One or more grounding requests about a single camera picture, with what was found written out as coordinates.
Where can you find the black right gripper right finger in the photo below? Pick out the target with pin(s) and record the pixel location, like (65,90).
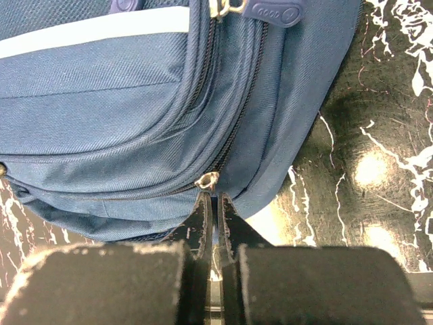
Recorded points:
(266,284)

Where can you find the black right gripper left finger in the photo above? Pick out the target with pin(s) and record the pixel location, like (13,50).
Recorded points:
(122,283)

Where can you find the navy blue student backpack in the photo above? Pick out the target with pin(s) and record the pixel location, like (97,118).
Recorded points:
(115,114)

